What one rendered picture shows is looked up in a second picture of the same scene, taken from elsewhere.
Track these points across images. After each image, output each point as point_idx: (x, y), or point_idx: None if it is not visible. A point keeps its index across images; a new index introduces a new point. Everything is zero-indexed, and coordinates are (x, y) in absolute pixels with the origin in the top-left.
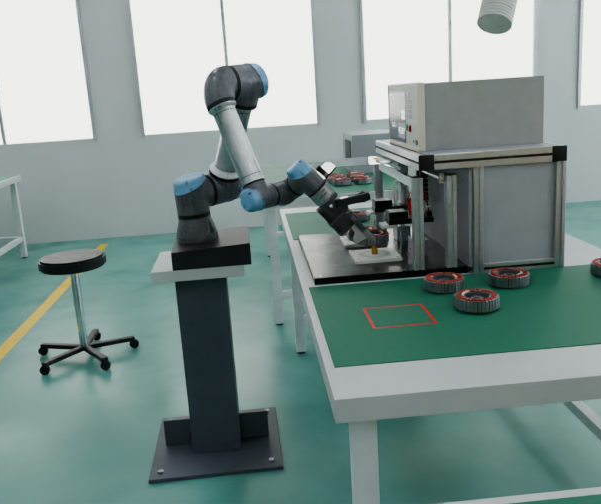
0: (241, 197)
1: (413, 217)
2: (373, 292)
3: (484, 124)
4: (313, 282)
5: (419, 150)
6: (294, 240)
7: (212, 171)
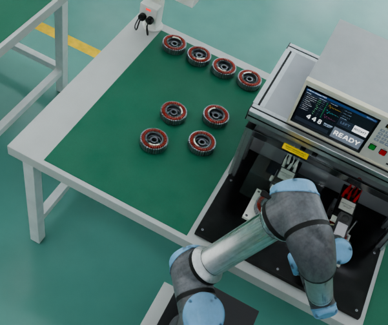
0: (322, 316)
1: None
2: None
3: None
4: (348, 315)
5: None
6: (188, 235)
7: (211, 282)
